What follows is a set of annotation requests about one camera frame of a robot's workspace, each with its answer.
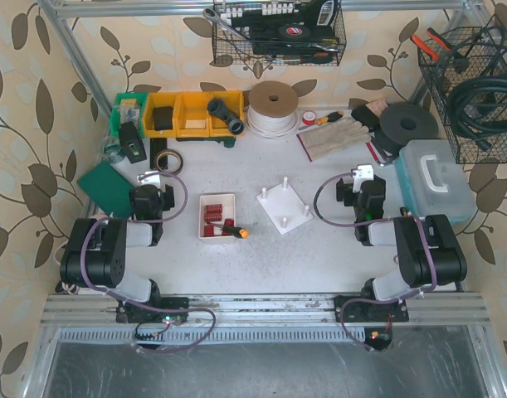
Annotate white spring tray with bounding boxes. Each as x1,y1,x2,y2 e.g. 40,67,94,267
198,193,236,245

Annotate orange black screwdriver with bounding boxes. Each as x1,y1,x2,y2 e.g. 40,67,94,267
222,224,249,239

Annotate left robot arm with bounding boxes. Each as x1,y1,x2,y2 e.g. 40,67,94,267
60,183,175,313

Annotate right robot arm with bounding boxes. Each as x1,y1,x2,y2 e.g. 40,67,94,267
336,165,467,305

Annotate green foam pad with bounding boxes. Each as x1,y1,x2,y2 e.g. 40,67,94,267
77,161,134,219

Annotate brown tape roll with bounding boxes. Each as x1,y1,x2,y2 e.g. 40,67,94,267
154,149,184,175

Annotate black battery charger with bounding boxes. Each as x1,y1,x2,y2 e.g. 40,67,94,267
119,122,147,163

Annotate glass jar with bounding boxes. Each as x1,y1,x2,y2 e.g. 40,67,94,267
102,138,124,164

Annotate teal clear toolbox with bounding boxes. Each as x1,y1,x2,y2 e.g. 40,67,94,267
394,139,476,225

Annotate beige work glove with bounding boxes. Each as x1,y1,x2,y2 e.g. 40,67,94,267
297,117,371,162

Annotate black foam disc spool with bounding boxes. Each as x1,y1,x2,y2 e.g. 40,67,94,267
374,102,439,155

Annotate black box in bin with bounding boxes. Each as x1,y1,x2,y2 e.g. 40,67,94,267
152,106,173,130

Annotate black brush with sponge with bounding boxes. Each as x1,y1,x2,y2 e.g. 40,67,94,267
351,98,388,131

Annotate small yellow black screwdriver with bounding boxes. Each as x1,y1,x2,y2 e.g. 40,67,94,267
298,111,344,131

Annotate green storage bin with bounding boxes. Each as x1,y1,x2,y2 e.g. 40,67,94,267
110,93,147,138

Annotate yellow storage bins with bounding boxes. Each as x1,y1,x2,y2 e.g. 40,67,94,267
143,90,245,138

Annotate grey pipe fitting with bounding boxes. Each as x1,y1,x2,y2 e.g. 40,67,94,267
207,99,244,135

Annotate white four-peg base plate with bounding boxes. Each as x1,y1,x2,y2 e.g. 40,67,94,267
256,177,313,235

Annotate aluminium rail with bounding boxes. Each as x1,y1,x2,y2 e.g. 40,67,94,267
40,292,490,327

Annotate white cable spool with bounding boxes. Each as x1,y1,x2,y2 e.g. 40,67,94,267
246,80,300,140

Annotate black hose coil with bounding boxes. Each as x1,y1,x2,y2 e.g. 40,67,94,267
446,72,507,142

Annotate wire basket with hoses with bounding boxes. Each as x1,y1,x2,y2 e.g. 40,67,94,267
417,25,507,164

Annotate orange handled pliers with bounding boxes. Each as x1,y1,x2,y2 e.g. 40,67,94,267
410,27,451,62

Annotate wire basket with tools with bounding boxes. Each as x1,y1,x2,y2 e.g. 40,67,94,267
202,1,346,69

